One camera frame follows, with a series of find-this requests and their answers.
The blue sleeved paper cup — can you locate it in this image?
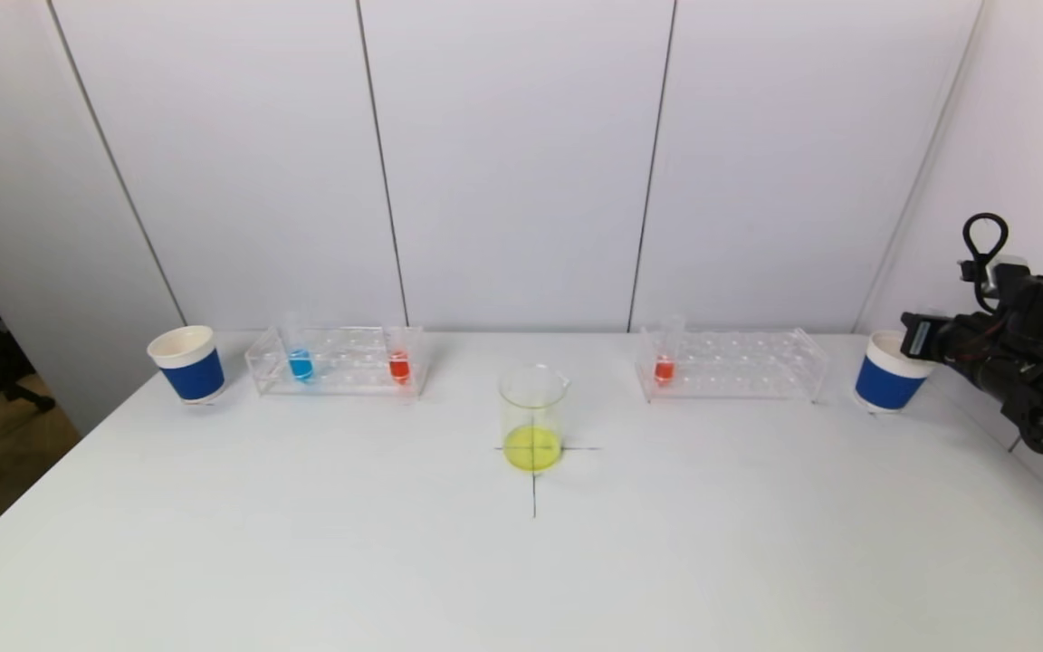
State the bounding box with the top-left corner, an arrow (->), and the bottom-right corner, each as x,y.
852,331 -> 939,416
147,326 -> 225,405

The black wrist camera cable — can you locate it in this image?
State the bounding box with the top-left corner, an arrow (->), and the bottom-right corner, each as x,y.
963,213 -> 1010,289

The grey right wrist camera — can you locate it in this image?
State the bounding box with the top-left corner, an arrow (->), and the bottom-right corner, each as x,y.
958,256 -> 1029,313

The blue pigment test tube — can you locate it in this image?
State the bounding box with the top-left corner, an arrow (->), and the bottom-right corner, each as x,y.
284,312 -> 316,384

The clear acrylic test tube rack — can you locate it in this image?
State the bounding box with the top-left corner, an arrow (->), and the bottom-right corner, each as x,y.
636,328 -> 830,405
246,326 -> 428,399

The clear glass beaker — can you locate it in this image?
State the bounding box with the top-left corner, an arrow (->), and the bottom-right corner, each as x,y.
498,364 -> 572,474

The red pigment test tube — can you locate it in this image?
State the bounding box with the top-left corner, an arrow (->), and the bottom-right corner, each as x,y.
653,315 -> 687,388
386,326 -> 414,387

